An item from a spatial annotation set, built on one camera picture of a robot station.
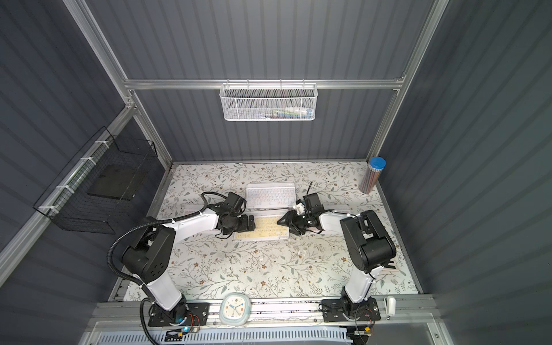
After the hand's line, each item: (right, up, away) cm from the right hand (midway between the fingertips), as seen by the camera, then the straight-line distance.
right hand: (283, 225), depth 91 cm
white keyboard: (-6, +12, +14) cm, 20 cm away
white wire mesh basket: (-8, +65, +33) cm, 74 cm away
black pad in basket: (-59, +19, -16) cm, 64 cm away
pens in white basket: (+4, +49, +1) cm, 49 cm away
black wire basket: (-65, +13, -28) cm, 72 cm away
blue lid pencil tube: (+40, +22, +6) cm, 46 cm away
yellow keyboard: (-7, -1, +2) cm, 7 cm away
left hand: (-14, -2, +1) cm, 15 cm away
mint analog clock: (-16, -25, -18) cm, 35 cm away
